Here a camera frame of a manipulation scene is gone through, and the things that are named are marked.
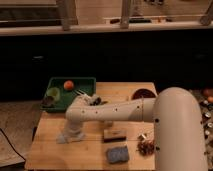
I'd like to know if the light blue towel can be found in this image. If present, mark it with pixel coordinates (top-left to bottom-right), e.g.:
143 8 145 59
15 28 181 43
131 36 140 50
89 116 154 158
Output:
56 133 85 144

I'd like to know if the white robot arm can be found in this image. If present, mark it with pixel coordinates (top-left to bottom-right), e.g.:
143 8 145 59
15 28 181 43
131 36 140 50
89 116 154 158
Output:
62 87 208 171

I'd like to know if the green plastic tray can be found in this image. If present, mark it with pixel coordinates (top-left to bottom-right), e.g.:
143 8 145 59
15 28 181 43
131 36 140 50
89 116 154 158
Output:
41 77 96 113

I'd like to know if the white cup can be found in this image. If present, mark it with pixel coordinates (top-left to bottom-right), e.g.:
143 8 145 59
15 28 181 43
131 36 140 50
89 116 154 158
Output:
104 121 114 127

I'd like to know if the orange fruit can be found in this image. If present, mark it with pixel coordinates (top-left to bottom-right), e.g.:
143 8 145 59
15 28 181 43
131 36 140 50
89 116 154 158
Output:
64 80 74 91

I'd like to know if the brown wooden bowl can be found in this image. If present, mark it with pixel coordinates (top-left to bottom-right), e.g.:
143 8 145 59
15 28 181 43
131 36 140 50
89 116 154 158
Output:
132 88 156 99

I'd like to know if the brown wooden block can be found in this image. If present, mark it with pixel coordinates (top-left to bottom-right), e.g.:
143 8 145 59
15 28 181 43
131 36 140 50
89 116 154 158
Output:
103 129 126 142

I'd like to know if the green plastic cup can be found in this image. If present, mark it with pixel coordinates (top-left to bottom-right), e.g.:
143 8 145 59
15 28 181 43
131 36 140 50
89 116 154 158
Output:
46 87 60 102

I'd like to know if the dark small cup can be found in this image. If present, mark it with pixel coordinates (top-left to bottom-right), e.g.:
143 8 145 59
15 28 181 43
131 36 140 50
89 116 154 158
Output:
42 96 55 107

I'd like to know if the blue sponge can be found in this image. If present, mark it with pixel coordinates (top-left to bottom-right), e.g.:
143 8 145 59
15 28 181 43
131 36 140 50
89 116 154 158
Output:
106 146 129 164

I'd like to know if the spice bottles rack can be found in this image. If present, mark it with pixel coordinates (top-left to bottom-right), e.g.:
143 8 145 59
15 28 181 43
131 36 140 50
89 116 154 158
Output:
201 99 213 148

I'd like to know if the black cable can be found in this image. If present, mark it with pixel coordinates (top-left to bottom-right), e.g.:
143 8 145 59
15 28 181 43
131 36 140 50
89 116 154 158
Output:
0 127 27 162

